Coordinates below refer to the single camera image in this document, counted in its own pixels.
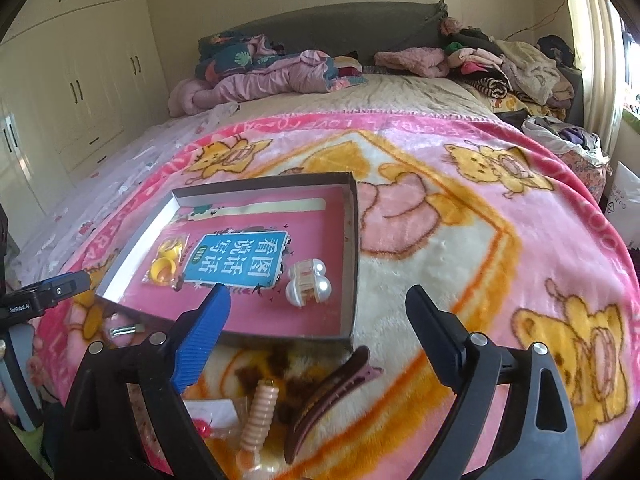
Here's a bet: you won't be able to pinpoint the dark brown snap clip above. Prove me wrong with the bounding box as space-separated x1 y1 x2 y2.
107 323 145 346

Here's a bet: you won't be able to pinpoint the dark floral pillow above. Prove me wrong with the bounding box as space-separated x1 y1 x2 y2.
194 30 285 86

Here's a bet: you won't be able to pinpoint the bag of yellow hair ties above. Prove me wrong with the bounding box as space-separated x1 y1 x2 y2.
141 233 190 292

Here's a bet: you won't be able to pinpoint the peach spiral hair clip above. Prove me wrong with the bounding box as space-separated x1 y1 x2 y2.
235 379 279 472

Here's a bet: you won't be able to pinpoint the pink cartoon bear blanket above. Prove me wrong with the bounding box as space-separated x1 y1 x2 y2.
62 112 639 479

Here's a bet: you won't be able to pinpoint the cream window curtain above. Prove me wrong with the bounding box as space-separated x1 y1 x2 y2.
567 0 625 155

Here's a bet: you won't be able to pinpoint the folded pink sweater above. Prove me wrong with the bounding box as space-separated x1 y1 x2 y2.
373 47 449 78

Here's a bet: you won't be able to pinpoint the dark grey headboard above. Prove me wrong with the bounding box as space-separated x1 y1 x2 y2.
227 0 448 65

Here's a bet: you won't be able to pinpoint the pink children's book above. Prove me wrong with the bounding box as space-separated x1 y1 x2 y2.
117 184 352 338

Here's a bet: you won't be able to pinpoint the cream wardrobe with handles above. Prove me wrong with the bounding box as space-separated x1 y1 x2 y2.
1 0 168 247

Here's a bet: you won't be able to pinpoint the shallow cardboard box tray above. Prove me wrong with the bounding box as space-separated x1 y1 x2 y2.
93 171 360 348

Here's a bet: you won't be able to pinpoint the pink quilted jacket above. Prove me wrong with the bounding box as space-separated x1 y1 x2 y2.
167 50 367 117

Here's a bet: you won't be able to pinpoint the left hand painted nails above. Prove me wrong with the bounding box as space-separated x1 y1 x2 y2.
1 323 60 431

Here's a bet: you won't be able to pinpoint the pearl white claw clip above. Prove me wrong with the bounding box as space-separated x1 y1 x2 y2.
285 258 332 308

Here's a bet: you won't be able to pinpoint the red hair tie in bag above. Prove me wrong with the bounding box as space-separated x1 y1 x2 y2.
182 396 241 441

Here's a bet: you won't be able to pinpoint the light grey printed sheet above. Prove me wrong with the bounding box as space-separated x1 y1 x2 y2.
8 102 240 284

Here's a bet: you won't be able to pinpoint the white plastic bag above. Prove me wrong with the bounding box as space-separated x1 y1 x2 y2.
605 162 640 249

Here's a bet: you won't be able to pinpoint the pile of mixed clothes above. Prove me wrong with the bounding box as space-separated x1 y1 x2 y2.
439 18 582 115

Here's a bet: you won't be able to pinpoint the beige quilted bedspread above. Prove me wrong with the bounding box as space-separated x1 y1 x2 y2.
226 74 497 124

